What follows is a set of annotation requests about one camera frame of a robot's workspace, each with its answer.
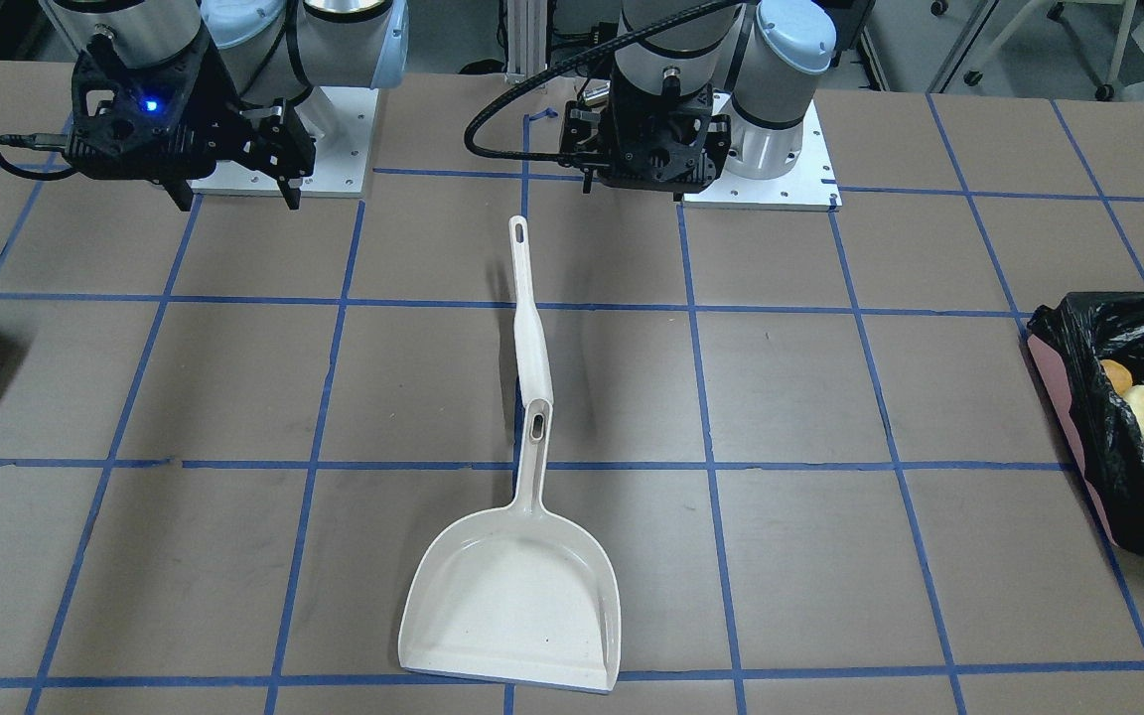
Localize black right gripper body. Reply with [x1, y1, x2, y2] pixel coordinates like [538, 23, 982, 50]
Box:
[67, 38, 294, 186]

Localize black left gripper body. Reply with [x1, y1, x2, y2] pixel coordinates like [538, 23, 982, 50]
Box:
[558, 84, 731, 194]

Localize beige hand brush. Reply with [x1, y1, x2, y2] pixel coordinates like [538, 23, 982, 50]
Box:
[508, 215, 554, 404]

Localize beige dustpan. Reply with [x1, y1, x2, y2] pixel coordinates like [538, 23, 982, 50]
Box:
[396, 398, 622, 696]

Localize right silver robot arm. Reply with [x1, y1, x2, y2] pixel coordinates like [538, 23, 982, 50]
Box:
[35, 1, 408, 210]

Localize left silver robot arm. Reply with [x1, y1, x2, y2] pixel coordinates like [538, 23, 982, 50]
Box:
[559, 1, 843, 212]

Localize black lined trash bin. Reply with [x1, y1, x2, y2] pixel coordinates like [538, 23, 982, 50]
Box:
[1027, 291, 1144, 557]

